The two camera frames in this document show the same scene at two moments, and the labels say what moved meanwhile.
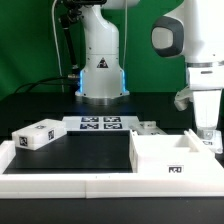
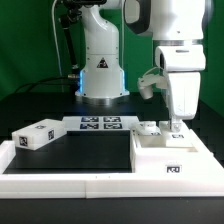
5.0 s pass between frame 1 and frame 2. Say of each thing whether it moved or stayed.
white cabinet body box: stayed
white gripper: moved
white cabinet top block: stayed
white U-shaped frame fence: stayed
